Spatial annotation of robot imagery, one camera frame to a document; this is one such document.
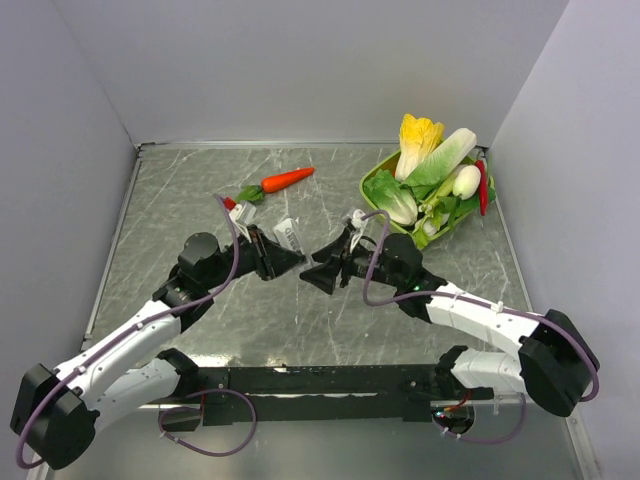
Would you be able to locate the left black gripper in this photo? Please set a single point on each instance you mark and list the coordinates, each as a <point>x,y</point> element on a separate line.
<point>270,258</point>

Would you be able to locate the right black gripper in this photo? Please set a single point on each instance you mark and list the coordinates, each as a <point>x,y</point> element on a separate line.
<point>335,256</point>

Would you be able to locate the white remote control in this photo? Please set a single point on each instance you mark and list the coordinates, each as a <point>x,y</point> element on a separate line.
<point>287,235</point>

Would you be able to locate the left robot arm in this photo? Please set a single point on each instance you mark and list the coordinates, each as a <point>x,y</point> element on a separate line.
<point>59,412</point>

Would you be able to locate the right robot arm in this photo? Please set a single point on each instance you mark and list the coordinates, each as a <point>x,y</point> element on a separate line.
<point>542,356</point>

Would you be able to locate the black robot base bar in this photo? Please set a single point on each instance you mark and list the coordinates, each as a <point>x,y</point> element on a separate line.
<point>305,393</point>

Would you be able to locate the orange toy carrot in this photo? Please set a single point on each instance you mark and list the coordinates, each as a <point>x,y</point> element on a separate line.
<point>273,184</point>

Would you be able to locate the green leafy cabbage toy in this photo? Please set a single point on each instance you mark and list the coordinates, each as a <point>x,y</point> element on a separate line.
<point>386,193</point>

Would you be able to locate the green celery stalk toy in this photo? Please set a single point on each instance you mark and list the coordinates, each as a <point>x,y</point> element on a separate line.
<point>434,213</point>

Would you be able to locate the green plastic basket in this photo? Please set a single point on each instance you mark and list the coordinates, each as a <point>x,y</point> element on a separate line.
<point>463,208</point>

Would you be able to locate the yellow napa cabbage toy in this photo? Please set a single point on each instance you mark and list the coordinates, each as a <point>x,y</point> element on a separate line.
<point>418,137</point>

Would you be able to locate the white radish toy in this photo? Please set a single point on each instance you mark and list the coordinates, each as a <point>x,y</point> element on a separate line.
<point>466,182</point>

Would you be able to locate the red chili pepper toy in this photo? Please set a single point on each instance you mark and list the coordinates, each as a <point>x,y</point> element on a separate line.
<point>483,188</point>

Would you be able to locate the green romaine lettuce toy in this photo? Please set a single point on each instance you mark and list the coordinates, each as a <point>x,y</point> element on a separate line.
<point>443,160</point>

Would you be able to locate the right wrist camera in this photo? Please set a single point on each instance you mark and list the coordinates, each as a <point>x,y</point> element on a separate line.
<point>354,225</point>

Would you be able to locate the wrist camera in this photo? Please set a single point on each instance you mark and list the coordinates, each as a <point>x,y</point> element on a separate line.
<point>354,225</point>
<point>241,213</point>

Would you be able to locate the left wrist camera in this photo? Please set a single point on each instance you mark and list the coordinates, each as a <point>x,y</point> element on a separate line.
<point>241,213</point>

